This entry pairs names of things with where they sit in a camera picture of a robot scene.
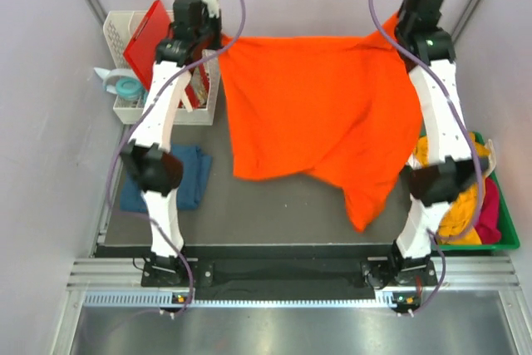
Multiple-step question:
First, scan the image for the red patterned booklet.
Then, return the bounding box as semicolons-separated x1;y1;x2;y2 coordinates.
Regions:
185;58;219;111

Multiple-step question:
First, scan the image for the yellow t shirt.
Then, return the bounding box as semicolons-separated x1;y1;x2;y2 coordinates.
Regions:
413;136;482;245

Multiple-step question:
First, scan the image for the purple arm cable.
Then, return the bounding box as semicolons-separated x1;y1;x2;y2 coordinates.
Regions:
106;0;247;317
368;0;485;317

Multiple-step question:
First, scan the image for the red plastic board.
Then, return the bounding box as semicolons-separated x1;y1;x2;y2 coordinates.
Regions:
123;0;171;91

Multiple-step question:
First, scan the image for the folded blue t shirt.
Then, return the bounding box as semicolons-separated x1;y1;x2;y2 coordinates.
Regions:
119;144;213;214

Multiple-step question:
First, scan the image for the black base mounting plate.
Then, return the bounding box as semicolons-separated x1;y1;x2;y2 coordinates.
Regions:
140;244;436;300

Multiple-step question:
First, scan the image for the grey slotted cable duct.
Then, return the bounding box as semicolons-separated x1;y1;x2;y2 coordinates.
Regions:
83;291;416;309

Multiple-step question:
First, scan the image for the magenta t shirt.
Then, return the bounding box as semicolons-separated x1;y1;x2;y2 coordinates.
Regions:
475;178;501;245

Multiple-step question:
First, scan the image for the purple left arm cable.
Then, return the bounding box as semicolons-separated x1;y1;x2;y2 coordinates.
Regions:
106;0;247;317

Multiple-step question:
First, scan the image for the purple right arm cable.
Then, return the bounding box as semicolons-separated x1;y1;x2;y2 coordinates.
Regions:
368;0;485;317

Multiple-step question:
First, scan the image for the orange t shirt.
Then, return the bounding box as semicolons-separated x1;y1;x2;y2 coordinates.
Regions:
219;17;422;231

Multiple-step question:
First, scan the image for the green plastic bin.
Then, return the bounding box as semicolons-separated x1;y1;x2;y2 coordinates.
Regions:
438;132;520;251

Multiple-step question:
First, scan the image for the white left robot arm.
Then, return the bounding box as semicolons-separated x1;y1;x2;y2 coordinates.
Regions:
120;0;219;286

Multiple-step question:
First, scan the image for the white perforated organizer basket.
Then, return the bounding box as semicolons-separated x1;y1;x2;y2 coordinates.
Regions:
103;11;221;126

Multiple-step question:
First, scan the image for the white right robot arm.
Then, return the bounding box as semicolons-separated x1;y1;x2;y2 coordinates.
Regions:
387;0;476;285

